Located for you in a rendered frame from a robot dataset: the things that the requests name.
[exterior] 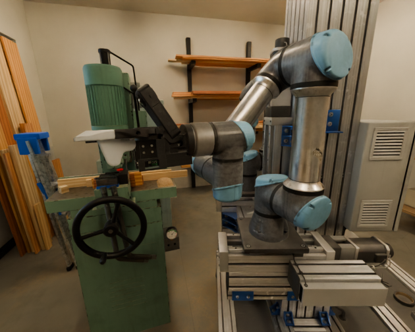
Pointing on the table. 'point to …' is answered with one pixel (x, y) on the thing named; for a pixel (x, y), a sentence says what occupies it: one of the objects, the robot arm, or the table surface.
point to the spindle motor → (105, 96)
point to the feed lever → (135, 103)
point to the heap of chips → (165, 182)
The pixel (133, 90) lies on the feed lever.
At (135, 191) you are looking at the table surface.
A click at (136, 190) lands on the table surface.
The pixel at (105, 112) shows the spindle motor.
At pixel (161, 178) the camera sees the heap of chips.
